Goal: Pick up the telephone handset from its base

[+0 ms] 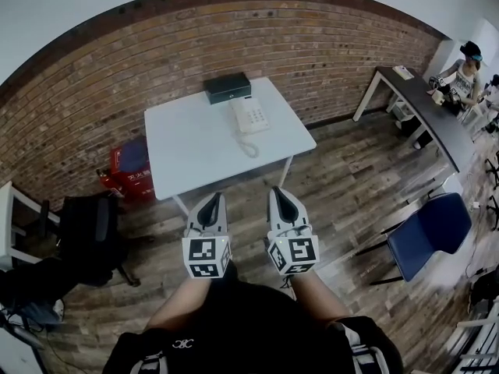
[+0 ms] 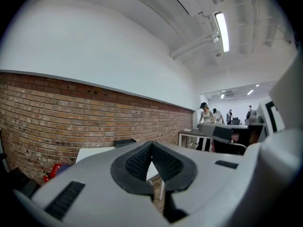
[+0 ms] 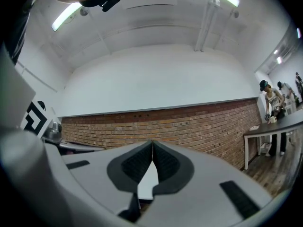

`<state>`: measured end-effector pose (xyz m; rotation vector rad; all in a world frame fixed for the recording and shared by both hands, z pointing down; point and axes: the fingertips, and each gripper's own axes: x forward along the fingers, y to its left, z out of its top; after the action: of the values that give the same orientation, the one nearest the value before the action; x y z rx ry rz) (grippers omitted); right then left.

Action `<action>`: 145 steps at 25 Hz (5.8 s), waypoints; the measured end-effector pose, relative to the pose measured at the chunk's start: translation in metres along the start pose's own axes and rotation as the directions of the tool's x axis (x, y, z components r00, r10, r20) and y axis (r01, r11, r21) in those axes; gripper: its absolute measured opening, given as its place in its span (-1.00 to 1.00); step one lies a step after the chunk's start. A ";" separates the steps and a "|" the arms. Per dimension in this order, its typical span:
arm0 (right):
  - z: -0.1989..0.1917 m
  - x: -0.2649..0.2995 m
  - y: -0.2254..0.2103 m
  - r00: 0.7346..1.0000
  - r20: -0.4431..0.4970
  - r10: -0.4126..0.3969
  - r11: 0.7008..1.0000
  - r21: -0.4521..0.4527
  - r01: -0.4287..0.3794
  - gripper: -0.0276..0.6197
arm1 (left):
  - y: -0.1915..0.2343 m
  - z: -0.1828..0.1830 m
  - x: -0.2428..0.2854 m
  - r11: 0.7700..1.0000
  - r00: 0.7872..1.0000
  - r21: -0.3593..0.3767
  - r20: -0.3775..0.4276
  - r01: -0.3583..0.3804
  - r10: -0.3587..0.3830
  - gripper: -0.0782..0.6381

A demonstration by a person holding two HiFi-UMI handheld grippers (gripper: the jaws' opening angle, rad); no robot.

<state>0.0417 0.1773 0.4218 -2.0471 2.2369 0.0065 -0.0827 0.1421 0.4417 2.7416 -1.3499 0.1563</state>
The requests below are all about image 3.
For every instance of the person's dark shirt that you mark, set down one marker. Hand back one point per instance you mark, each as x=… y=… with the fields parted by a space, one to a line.
x=17 y=32

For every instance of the black head camera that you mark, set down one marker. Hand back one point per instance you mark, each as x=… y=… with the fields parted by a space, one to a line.
x=110 y=2

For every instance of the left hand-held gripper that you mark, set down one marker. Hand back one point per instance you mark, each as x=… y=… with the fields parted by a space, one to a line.
x=19 y=98

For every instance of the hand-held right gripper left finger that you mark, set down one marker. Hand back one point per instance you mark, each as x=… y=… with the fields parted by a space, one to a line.
x=94 y=171

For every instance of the grey desk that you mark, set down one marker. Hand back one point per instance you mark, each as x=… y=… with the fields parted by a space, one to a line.
x=80 y=146

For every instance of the metal pot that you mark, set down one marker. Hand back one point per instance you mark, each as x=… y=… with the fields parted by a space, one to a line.
x=53 y=130

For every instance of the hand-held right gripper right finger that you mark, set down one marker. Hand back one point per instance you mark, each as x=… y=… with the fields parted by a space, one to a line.
x=201 y=174

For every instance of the dark table with white legs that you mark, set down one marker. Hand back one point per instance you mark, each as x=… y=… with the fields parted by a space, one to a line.
x=284 y=123

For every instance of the white ceiling pipe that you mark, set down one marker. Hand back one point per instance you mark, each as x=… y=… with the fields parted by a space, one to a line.
x=204 y=27

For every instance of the white cup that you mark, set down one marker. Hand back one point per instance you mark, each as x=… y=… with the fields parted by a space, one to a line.
x=273 y=119

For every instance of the white dome security camera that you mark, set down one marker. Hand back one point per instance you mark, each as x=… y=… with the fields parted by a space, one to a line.
x=84 y=11

